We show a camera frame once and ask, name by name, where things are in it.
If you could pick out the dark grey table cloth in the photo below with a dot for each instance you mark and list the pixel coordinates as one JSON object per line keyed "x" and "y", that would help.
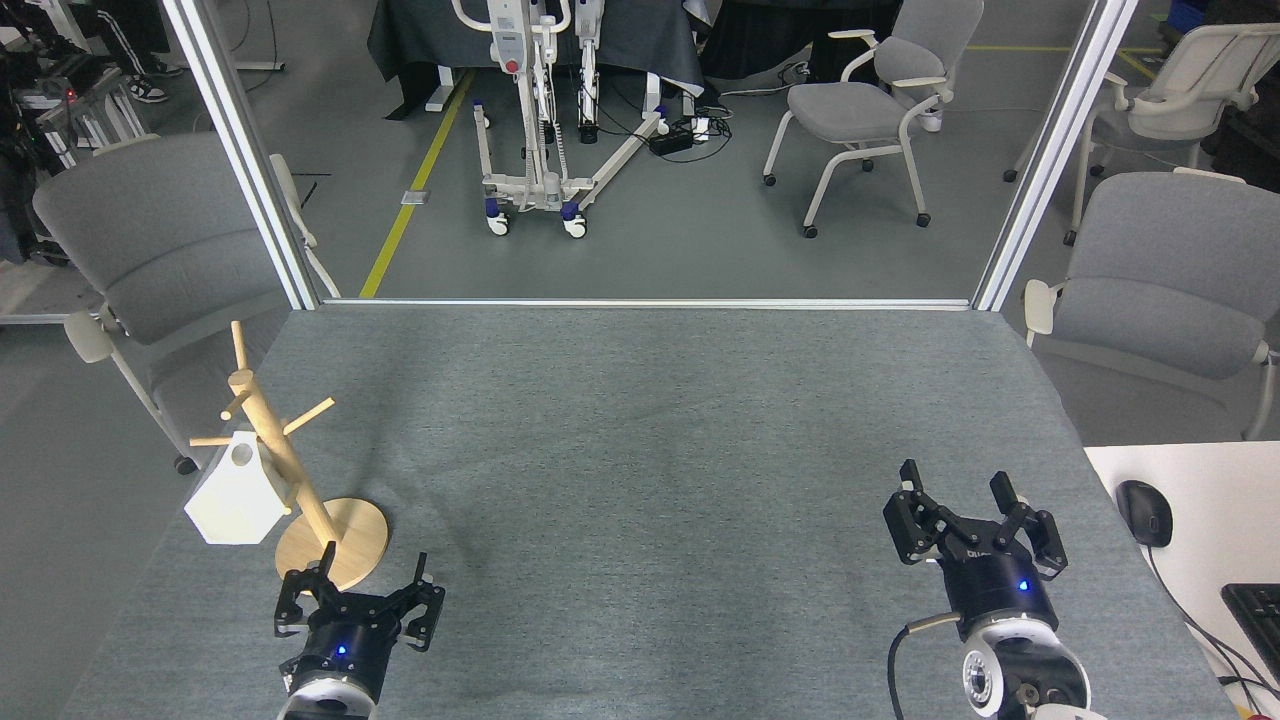
{"x": 640, "y": 35}

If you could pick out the white mesh office chair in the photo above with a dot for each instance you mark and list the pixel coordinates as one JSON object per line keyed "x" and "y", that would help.
{"x": 1200, "y": 70}

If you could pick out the grey chair with white frame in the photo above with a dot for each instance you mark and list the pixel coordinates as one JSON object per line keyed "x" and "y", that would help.
{"x": 1170, "y": 270}
{"x": 160, "y": 240}
{"x": 850, "y": 108}

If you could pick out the white stand on wheels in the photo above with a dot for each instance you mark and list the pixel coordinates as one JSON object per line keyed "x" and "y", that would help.
{"x": 530, "y": 120}

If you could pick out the silver table edge rail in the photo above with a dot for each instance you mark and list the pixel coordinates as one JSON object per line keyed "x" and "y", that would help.
{"x": 640, "y": 303}

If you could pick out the metal floor outlet plate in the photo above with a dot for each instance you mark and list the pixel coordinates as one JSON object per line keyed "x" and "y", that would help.
{"x": 414, "y": 197}

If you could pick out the person's leg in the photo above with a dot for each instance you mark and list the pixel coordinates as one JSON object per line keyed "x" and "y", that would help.
{"x": 140, "y": 50}

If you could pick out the black equipment rack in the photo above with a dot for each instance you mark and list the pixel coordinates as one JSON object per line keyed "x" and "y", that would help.
{"x": 30, "y": 110}

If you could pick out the black computer mouse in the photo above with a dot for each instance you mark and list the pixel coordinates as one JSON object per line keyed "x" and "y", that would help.
{"x": 1145, "y": 512}

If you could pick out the black keyboard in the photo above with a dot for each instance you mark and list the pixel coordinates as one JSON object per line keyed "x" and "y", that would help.
{"x": 1260, "y": 620}

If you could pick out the white desk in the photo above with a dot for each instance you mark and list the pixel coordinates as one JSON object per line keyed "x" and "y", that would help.
{"x": 1210, "y": 500}

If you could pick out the wooden cup rack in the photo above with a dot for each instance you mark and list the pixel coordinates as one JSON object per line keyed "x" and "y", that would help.
{"x": 350, "y": 535}

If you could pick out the white faceted cup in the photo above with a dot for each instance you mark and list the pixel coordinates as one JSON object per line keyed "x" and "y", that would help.
{"x": 235, "y": 500}

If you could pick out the silver frame post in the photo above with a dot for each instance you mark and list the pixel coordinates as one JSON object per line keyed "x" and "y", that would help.
{"x": 245, "y": 160}
{"x": 1050, "y": 160}

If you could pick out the black power strip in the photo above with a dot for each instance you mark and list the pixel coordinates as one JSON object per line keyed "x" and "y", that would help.
{"x": 672, "y": 140}

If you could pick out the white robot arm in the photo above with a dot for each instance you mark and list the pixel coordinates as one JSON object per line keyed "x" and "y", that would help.
{"x": 1025, "y": 670}
{"x": 325, "y": 700}

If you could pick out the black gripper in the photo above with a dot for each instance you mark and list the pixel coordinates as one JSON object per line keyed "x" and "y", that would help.
{"x": 345, "y": 640}
{"x": 1000, "y": 585}

